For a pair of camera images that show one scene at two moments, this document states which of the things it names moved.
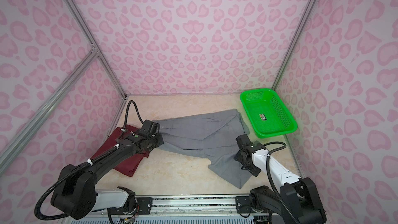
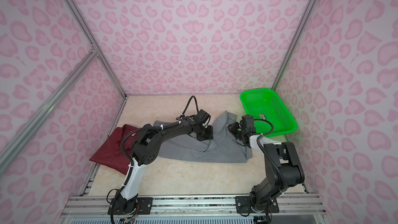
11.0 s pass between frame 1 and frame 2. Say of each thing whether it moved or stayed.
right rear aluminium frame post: stayed
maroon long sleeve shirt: stayed
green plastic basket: stayed
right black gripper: moved
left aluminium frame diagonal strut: stayed
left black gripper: moved
